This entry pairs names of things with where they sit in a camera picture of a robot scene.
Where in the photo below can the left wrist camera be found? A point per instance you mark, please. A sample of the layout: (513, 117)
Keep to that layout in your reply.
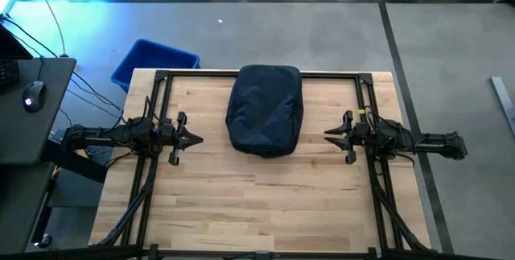
(167, 125)

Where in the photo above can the grey metal bar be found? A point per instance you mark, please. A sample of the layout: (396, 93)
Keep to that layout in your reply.
(503, 99)

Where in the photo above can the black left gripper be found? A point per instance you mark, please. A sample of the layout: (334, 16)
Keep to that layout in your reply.
(177, 139)

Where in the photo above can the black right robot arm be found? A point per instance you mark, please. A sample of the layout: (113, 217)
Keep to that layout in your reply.
(418, 141)

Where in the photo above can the navy blue backpack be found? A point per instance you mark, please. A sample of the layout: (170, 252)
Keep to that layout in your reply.
(265, 111)

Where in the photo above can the blue plastic bin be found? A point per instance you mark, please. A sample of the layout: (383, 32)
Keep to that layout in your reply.
(153, 56)

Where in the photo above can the black desk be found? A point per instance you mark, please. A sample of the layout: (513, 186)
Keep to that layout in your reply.
(20, 203)
(36, 131)

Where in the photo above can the black computer mouse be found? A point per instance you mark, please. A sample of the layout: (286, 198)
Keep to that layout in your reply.
(34, 96)

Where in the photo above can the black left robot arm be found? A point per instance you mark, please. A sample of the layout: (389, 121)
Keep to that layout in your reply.
(112, 135)

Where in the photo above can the black aluminium table frame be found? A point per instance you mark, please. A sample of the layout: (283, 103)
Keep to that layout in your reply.
(330, 74)

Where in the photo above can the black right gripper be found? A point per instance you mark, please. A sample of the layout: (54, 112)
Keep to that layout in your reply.
(354, 137)

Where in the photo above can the black keyboard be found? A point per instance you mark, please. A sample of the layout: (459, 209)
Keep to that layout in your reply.
(8, 73)

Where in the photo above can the black laptop screen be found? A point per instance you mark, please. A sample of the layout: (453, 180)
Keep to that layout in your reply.
(12, 46)

